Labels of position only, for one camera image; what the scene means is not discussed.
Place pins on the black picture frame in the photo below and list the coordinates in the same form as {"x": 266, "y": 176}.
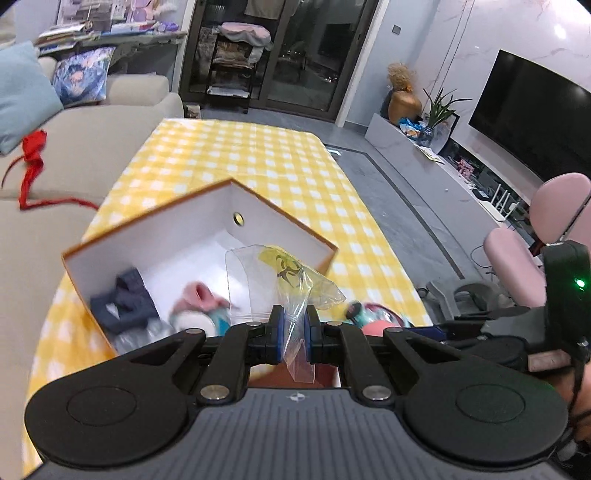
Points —
{"x": 455, "y": 134}

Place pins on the pink plush cushion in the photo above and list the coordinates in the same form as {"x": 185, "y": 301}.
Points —
{"x": 244, "y": 32}

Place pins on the glass sliding door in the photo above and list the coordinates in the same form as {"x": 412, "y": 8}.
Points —
{"x": 314, "y": 55}

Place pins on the grey television cabinet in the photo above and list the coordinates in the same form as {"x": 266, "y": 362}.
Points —
{"x": 392, "y": 138}

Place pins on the navy cloth bag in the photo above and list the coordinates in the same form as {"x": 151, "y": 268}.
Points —
{"x": 129, "y": 304}

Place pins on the blue glass vase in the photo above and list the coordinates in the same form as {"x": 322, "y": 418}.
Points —
{"x": 427, "y": 136}

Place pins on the yellowish paper sheet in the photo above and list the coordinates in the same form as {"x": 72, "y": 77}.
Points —
{"x": 429, "y": 154}

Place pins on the yellow checked tablecloth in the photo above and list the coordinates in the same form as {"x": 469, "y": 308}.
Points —
{"x": 231, "y": 157}

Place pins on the red ribbon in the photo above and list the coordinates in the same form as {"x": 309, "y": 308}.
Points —
{"x": 34, "y": 143}

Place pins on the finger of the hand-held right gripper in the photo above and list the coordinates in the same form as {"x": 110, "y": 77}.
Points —
{"x": 461, "y": 332}

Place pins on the pink grey office chair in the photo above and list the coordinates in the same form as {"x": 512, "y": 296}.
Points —
{"x": 508, "y": 249}

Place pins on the peach makeup sponge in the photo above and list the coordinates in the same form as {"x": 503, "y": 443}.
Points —
{"x": 378, "y": 328}

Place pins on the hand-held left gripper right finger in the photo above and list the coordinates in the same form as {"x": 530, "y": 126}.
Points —
{"x": 308, "y": 334}

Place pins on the white teal plush toy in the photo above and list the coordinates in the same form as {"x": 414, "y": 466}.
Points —
{"x": 198, "y": 295}

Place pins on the black metal rack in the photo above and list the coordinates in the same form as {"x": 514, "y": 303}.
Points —
{"x": 231, "y": 90}

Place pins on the gold vase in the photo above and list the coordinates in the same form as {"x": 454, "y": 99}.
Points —
{"x": 404, "y": 108}

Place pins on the green potted plant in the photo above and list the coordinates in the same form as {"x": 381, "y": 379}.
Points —
{"x": 438, "y": 110}

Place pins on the pile of magazines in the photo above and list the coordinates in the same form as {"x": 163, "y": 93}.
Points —
{"x": 64, "y": 37}

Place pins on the light blue cushion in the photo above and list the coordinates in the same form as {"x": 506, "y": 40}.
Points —
{"x": 23, "y": 92}

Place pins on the printed blue cushion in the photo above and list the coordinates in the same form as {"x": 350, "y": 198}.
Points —
{"x": 83, "y": 76}

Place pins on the orange cardboard box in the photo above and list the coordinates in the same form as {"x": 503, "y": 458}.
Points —
{"x": 258, "y": 217}

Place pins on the clear plastic zip bag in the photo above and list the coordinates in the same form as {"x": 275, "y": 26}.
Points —
{"x": 268, "y": 286}

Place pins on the teal plush goggle pouch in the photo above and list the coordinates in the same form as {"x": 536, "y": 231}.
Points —
{"x": 378, "y": 311}

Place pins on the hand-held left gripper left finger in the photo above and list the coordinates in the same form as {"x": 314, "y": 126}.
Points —
{"x": 277, "y": 334}

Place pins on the dried flower bunch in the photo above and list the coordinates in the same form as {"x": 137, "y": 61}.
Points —
{"x": 401, "y": 76}

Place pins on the black television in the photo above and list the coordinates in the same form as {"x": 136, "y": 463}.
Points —
{"x": 531, "y": 115}

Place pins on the beige sofa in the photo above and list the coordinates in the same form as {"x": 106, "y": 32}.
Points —
{"x": 46, "y": 277}

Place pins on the blue snack bag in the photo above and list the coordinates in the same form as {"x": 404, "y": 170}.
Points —
{"x": 411, "y": 127}

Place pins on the person's right hand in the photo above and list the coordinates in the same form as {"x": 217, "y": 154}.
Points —
{"x": 579, "y": 401}

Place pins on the pink photo card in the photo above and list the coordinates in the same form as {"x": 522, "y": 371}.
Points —
{"x": 466, "y": 166}

